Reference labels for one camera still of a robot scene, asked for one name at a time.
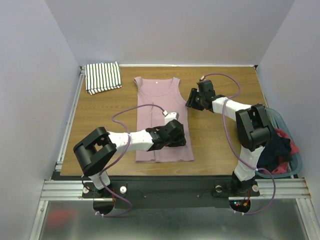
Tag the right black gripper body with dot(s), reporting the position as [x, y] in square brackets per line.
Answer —
[192, 98]

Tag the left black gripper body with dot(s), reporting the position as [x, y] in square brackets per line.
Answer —
[178, 141]

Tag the pink tank top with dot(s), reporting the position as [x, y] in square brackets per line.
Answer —
[166, 94]

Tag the black white striped tank top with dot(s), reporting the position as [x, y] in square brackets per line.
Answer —
[102, 77]

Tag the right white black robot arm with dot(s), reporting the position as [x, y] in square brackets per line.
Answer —
[253, 127]

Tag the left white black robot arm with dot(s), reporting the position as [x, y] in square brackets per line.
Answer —
[96, 149]

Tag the navy patterned garment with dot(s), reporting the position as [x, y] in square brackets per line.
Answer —
[275, 148]

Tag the teal laundry basket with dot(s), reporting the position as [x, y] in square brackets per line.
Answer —
[277, 122]

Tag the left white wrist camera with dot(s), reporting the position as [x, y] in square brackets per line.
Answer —
[169, 116]

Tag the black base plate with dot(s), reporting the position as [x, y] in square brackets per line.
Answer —
[155, 192]

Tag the aluminium frame rail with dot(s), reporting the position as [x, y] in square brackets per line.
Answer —
[286, 188]

